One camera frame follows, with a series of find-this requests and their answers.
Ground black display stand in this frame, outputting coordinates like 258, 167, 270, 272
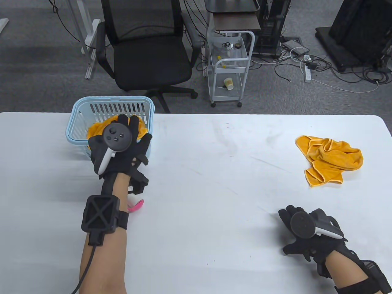
315, 0, 392, 72

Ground grey tracking controller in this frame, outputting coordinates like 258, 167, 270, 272
290, 211, 344, 240
98, 122, 133, 175

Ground person's right hand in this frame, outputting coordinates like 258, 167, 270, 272
278, 205, 348, 278

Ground black office chair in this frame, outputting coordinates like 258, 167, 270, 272
96, 0, 202, 114

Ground pink lint roller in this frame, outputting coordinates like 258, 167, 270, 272
127, 199, 144, 213

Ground yellow square towel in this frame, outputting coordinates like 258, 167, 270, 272
295, 135, 364, 187
87, 115, 148, 144

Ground black computer tower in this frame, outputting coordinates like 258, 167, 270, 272
256, 0, 291, 57

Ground person's right forearm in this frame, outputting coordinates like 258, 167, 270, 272
325, 250, 371, 294

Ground white cable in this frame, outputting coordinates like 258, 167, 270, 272
311, 78, 380, 93

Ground white desk leg frame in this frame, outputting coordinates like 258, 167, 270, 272
66, 0, 101, 80

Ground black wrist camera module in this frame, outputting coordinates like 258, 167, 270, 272
81, 195, 129, 246
334, 260, 392, 294

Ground white utility cart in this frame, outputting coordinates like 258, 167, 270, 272
207, 31, 255, 107

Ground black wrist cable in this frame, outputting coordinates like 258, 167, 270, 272
71, 245, 97, 294

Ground brown board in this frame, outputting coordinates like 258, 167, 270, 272
213, 14, 261, 31

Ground person's left hand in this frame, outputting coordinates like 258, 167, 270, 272
88, 114, 153, 195

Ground person's left forearm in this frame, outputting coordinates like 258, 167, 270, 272
79, 173, 132, 294

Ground light blue plastic basket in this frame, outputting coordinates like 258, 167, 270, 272
66, 96, 155, 161

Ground grey power adapter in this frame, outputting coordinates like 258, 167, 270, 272
281, 40, 309, 56

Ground black side table top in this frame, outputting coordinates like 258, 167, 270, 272
205, 0, 261, 13

